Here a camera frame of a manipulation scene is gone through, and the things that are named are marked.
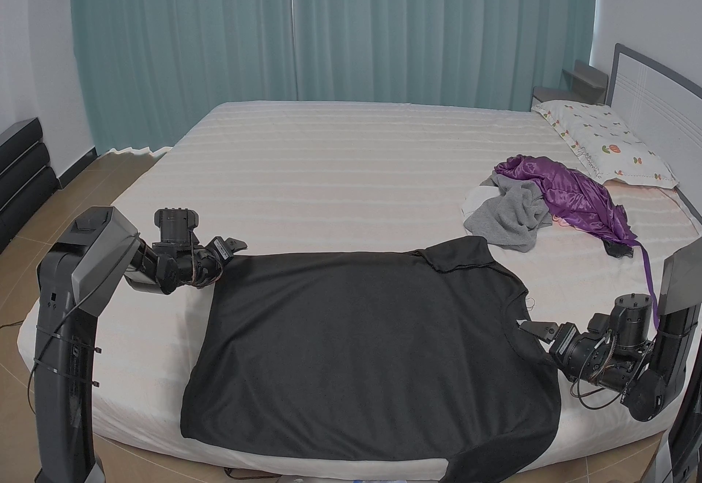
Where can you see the black chest of drawers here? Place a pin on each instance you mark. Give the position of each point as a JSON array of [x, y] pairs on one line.
[[22, 168]]

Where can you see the black T-shirt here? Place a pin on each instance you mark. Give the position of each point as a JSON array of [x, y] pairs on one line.
[[356, 349]]

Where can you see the white garment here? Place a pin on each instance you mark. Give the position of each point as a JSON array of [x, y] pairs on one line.
[[477, 202]]

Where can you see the purple satin garment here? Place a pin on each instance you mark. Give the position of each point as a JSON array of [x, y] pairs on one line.
[[576, 193]]

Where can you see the white printed pillow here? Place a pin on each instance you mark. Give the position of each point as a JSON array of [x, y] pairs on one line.
[[609, 141]]

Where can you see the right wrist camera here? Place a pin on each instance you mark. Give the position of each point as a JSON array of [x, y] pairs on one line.
[[599, 326]]

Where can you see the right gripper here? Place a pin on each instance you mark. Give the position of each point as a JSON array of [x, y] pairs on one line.
[[576, 354]]

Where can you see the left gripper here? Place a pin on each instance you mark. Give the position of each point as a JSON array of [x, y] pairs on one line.
[[216, 257]]

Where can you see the bed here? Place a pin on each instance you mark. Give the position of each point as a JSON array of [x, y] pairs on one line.
[[329, 173]]

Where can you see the black lace garment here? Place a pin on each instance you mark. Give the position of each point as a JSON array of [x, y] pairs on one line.
[[618, 249]]

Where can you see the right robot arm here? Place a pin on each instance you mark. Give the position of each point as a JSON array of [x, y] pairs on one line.
[[674, 338]]

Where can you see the grey bedside table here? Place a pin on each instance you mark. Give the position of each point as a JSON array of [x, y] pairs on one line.
[[589, 75]]

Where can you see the pink garment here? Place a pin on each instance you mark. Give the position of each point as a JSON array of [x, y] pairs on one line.
[[560, 220]]

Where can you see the grey garment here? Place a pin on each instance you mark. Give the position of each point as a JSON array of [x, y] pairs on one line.
[[504, 220]]

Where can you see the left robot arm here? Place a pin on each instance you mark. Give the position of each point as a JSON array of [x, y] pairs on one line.
[[60, 360]]

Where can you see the blue-green curtain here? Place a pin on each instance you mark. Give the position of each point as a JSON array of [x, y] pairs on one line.
[[181, 31], [439, 9]]

